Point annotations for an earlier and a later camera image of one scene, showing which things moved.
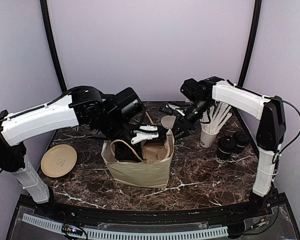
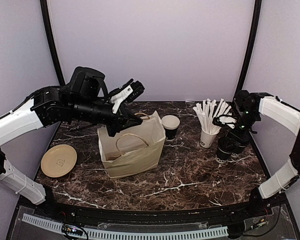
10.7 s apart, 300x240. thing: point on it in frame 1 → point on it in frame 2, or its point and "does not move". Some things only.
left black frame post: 44,9 does not move
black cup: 167,121 does not move
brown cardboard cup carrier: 153,152 → 111,157
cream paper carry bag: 127,167 → 138,148
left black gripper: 128,155 → 122,121
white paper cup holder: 206,139 does not move
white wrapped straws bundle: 214,118 does not move
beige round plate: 58,160 does not move
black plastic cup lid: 227,144 does not move
